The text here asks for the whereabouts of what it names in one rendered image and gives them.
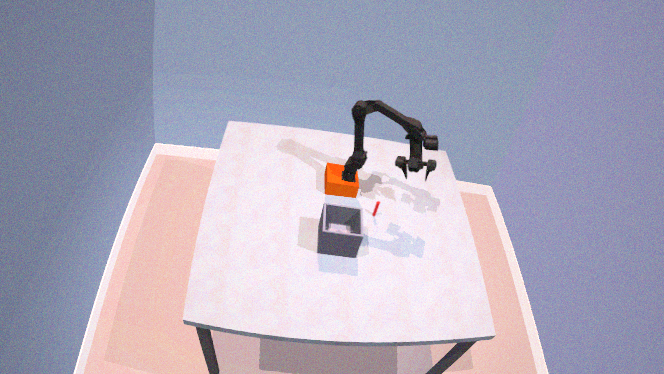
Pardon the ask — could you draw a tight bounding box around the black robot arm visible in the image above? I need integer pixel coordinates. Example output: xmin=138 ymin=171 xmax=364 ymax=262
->
xmin=342 ymin=100 xmax=439 ymax=182

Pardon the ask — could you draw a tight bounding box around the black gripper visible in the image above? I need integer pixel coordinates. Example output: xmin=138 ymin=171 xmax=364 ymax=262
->
xmin=395 ymin=149 xmax=436 ymax=181

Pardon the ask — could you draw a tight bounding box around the white square plate with hole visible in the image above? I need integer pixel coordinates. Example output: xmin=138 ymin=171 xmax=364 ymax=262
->
xmin=327 ymin=223 xmax=350 ymax=233

